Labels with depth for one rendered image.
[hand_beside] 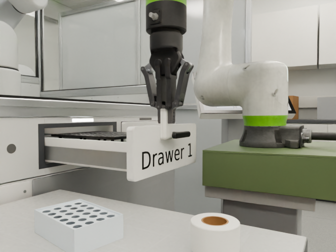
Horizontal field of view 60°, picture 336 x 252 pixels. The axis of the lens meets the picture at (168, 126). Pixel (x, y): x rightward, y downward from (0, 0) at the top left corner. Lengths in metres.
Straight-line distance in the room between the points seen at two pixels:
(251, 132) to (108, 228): 0.54
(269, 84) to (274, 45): 3.18
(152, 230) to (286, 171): 0.38
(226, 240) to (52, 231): 0.25
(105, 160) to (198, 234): 0.31
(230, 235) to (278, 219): 0.45
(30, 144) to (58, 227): 0.35
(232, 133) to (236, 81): 0.80
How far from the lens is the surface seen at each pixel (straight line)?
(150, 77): 0.69
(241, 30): 2.43
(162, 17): 0.65
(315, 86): 4.28
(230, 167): 0.78
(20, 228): 0.57
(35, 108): 0.79
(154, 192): 1.21
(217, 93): 0.91
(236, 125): 1.66
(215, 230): 0.41
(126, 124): 1.00
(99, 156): 0.66
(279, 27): 4.08
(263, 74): 0.86
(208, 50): 0.96
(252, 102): 0.86
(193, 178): 2.52
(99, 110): 0.93
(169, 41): 0.65
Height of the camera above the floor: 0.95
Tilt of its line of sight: 2 degrees down
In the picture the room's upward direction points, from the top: straight up
